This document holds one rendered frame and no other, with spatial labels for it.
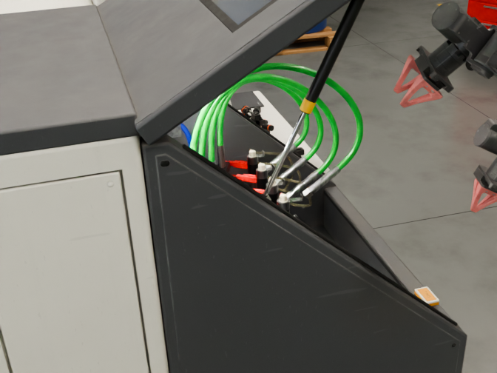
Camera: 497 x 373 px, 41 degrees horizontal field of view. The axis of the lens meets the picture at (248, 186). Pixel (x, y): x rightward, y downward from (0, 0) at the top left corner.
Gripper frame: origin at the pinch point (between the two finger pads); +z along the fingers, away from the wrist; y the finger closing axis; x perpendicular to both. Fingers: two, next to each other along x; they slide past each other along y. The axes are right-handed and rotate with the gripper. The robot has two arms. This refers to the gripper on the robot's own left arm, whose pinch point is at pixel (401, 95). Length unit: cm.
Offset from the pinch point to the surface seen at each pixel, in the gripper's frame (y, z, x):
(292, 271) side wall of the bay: 39.6, 23.0, -17.0
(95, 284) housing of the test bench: 44, 40, -44
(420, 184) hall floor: -161, 76, 182
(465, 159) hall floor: -187, 55, 214
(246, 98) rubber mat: -86, 60, 23
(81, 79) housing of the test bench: 20, 25, -58
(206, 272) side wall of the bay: 41, 30, -30
